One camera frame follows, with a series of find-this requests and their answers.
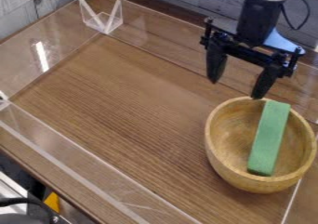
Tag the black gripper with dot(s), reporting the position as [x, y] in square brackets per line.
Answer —
[253, 42]

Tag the clear acrylic front wall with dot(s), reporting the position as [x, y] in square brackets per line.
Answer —
[90, 184]

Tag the black device with yellow label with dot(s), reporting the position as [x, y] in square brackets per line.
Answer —
[50, 210]

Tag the brown wooden bowl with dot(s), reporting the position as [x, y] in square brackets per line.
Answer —
[228, 134]

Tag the clear acrylic corner bracket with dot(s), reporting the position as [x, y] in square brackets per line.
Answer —
[102, 22]

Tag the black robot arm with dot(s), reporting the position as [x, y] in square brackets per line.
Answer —
[253, 42]

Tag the green rectangular block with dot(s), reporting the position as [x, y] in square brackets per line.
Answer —
[267, 141]

